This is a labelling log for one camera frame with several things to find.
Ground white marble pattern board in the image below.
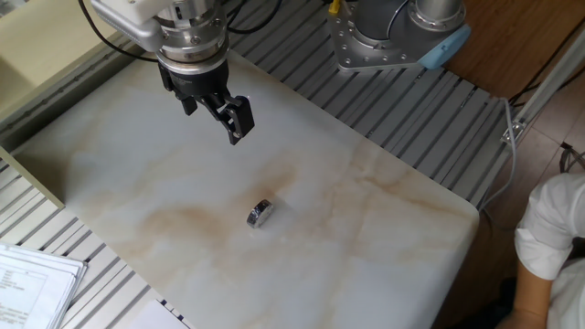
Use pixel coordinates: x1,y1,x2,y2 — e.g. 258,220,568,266
11,48,481,329

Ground black wire loop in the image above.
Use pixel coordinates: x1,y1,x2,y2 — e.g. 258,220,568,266
558,142,585,175

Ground small silver metal disc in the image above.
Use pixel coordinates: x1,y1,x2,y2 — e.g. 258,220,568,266
246,197,275,229

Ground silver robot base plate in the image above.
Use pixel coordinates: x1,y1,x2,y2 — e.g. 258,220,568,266
326,3,433,73

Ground cream wooden shelf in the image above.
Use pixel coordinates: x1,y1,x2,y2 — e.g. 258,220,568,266
0,0,138,210

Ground bare forearm of person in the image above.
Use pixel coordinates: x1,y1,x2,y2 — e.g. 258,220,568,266
495,260,555,329

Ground black floor cables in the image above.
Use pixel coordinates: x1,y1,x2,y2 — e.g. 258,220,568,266
507,17,585,107

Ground grey cable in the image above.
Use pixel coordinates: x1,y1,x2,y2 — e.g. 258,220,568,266
478,97,518,212

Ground grey wrist-mounted box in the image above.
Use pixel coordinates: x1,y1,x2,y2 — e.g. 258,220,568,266
90,0,176,53

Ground stack of printed papers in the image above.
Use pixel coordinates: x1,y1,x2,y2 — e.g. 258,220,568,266
0,241,89,329

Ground aluminium frame post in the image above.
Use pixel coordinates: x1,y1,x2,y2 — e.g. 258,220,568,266
499,27,585,146

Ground thick black gripper cable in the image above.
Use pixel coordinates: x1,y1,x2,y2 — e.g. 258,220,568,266
76,0,160,64

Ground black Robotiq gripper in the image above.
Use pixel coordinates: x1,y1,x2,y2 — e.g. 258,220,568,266
157,58,256,146

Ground thin black cable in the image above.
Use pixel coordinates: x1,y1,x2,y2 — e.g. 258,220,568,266
225,0,285,36

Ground white shirt of person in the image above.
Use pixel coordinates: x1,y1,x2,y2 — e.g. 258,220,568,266
514,172,585,329

